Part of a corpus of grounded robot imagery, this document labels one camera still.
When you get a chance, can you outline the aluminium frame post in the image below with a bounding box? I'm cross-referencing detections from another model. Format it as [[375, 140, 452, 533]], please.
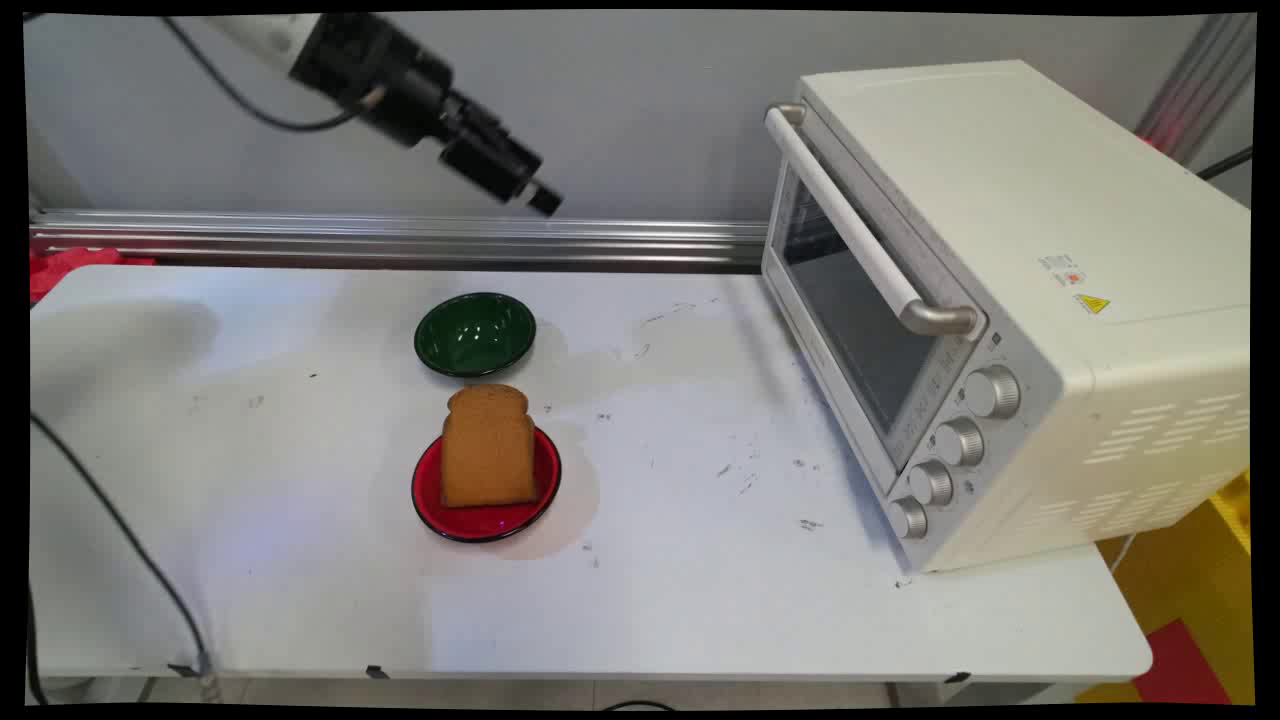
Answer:
[[1135, 12, 1257, 168]]

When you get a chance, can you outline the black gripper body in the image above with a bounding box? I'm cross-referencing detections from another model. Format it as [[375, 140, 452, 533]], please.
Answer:
[[290, 12, 491, 151]]

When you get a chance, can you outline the black cable with metal connector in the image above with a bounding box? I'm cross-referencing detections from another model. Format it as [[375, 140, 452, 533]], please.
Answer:
[[30, 413, 219, 703]]

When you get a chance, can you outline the white oven door handle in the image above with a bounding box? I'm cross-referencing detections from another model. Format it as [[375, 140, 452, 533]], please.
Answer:
[[765, 102, 981, 338]]

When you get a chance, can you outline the cream toaster oven body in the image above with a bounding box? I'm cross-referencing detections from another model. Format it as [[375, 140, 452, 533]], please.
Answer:
[[760, 58, 1253, 576]]

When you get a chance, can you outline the red floor mat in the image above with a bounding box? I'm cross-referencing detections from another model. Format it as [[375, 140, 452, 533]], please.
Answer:
[[1133, 618, 1233, 706]]

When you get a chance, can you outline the dark green bowl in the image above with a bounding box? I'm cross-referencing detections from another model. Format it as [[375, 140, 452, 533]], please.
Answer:
[[414, 292, 538, 380]]

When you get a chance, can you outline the brown bread slice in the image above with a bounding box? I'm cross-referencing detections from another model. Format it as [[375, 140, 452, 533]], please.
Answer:
[[440, 384, 539, 509]]

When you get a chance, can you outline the black cable behind oven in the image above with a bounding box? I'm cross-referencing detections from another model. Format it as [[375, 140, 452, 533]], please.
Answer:
[[1195, 145, 1254, 182]]

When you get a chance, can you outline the yellow floor mat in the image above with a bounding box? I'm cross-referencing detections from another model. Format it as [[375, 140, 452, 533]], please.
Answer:
[[1075, 470, 1254, 706]]

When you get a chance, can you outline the silver oven knob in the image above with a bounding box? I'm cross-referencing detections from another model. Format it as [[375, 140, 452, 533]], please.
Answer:
[[934, 416, 986, 468], [888, 496, 929, 541], [908, 460, 955, 508], [964, 365, 1022, 420]]

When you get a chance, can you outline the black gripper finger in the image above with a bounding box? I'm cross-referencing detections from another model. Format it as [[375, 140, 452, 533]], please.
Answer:
[[440, 135, 564, 218], [462, 98, 544, 184]]

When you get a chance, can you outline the red plate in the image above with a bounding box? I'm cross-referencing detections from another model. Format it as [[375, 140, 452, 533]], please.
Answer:
[[411, 425, 562, 544]]

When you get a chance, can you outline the plain black hanging cable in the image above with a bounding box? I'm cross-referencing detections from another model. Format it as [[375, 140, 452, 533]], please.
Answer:
[[27, 585, 49, 706]]

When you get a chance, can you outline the glass oven door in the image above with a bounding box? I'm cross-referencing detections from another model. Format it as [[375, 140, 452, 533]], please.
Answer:
[[762, 105, 986, 498]]

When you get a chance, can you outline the horizontal aluminium rail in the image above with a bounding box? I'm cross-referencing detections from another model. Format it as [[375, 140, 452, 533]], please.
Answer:
[[30, 208, 768, 274]]

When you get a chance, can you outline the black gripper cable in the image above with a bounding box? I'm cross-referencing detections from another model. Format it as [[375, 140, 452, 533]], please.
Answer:
[[163, 15, 386, 133]]

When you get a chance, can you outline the white label sticker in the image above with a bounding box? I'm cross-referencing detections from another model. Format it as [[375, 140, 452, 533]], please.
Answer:
[[1037, 253, 1089, 289]]

